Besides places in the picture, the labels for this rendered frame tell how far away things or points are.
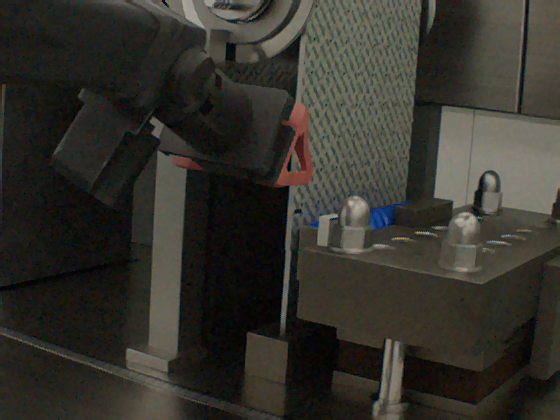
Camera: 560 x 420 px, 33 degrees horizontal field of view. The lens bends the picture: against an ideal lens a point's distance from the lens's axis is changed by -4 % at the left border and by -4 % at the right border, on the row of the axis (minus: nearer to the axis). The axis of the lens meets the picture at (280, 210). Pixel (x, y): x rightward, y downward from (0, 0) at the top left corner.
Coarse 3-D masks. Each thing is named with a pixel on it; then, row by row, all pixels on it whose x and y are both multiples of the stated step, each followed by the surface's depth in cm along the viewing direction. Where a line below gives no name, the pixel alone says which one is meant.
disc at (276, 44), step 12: (300, 0) 82; (312, 0) 81; (192, 12) 88; (300, 12) 82; (312, 12) 82; (288, 24) 83; (300, 24) 82; (276, 36) 84; (288, 36) 83; (228, 48) 87; (240, 48) 86; (252, 48) 85; (264, 48) 85; (276, 48) 84; (228, 60) 87; (240, 60) 86; (252, 60) 85
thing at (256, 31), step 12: (192, 0) 87; (276, 0) 82; (288, 0) 82; (204, 12) 87; (264, 12) 83; (276, 12) 83; (288, 12) 82; (204, 24) 87; (216, 24) 86; (228, 24) 85; (240, 24) 85; (252, 24) 84; (264, 24) 83; (276, 24) 83; (228, 36) 86; (240, 36) 85; (252, 36) 84; (264, 36) 84; (300, 36) 88
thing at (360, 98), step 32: (320, 64) 86; (352, 64) 91; (384, 64) 96; (416, 64) 103; (320, 96) 86; (352, 96) 92; (384, 96) 97; (320, 128) 87; (352, 128) 92; (384, 128) 98; (320, 160) 88; (352, 160) 93; (384, 160) 99; (320, 192) 89; (352, 192) 94; (384, 192) 101; (288, 224) 86
